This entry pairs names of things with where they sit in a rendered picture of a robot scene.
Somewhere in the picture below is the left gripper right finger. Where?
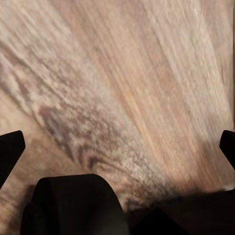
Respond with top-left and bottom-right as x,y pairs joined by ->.
219,130 -> 235,170

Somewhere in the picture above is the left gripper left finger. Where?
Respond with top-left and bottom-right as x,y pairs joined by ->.
0,130 -> 25,188

